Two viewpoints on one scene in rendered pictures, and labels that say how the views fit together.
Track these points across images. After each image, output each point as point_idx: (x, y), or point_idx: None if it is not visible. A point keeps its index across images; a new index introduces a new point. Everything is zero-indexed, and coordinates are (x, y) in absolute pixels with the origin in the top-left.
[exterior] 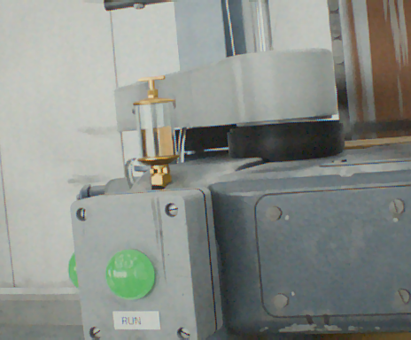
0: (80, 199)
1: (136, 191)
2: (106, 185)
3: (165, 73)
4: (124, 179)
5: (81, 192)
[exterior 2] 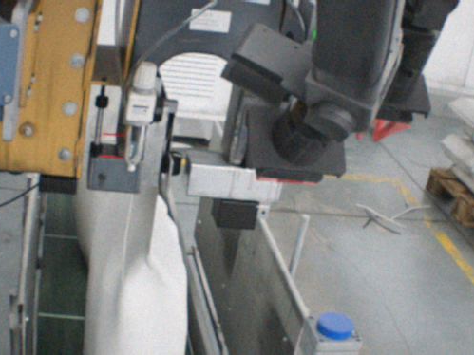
0: (18, 34)
1: (312, 0)
2: (23, 14)
3: None
4: (26, 6)
5: (18, 27)
